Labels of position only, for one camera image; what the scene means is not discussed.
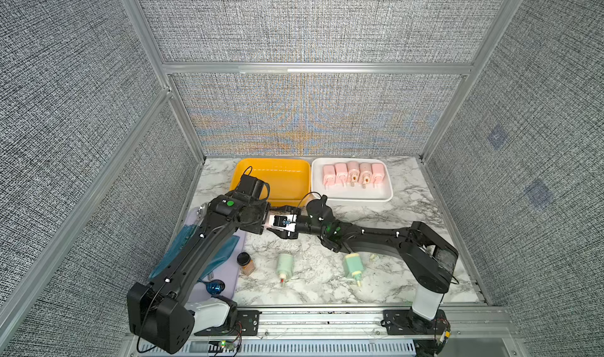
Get yellow plastic storage box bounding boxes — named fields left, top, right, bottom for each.
left=230, top=158, right=311, bottom=207

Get white plastic storage box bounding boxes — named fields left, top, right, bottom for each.
left=311, top=157, right=393, bottom=204

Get pink pencil sharpener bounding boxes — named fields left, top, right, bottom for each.
left=371, top=163, right=386, bottom=187

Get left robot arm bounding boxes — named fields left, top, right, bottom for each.
left=127, top=193, right=271, bottom=354

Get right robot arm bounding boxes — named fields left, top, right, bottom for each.
left=265, top=196, right=459, bottom=321

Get teal cloth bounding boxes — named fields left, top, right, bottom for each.
left=148, top=224, right=240, bottom=282

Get small brown jar black lid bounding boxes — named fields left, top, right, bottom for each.
left=237, top=252, right=256, bottom=276

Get silver metal spoon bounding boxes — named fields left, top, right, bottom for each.
left=197, top=204, right=208, bottom=220

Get lilac plastic tray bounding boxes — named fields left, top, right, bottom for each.
left=182, top=208, right=245, bottom=303

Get blue round object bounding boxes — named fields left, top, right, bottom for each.
left=204, top=279, right=226, bottom=296

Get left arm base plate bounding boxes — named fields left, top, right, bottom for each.
left=193, top=310, right=261, bottom=337

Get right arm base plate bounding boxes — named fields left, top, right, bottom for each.
left=380, top=309, right=451, bottom=337

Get aluminium front rail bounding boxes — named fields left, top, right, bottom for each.
left=117, top=304, right=529, bottom=357

